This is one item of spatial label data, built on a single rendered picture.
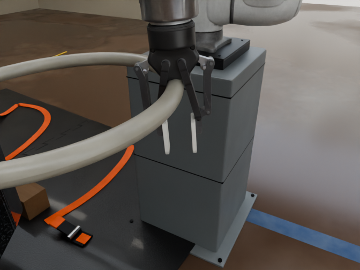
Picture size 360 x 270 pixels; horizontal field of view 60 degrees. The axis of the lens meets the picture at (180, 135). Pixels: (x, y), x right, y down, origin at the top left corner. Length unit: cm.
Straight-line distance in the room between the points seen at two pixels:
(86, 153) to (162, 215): 110
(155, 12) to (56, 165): 25
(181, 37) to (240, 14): 62
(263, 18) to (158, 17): 66
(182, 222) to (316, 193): 80
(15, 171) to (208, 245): 114
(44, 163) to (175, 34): 26
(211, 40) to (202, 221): 72
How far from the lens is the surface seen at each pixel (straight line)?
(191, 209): 132
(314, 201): 181
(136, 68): 52
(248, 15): 108
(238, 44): 119
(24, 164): 37
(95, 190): 176
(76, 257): 148
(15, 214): 131
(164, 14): 47
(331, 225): 171
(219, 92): 98
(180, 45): 48
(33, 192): 167
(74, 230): 154
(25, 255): 156
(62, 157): 36
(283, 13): 109
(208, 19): 109
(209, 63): 51
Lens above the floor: 114
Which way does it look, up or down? 31 degrees down
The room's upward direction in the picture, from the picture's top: straight up
